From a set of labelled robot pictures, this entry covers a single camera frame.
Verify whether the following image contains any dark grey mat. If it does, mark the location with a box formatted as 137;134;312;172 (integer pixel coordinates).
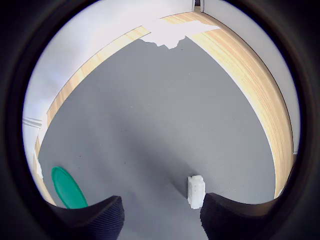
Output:
37;37;277;240

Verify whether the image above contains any white tape piece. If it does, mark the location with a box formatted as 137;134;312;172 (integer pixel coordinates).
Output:
32;149;45;180
139;18;221;50

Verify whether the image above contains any round green lid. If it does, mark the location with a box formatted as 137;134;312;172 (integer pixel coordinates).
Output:
51;166;89;209

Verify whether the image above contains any small white plastic terminal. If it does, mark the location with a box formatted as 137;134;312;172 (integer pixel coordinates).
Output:
186;174;206;210

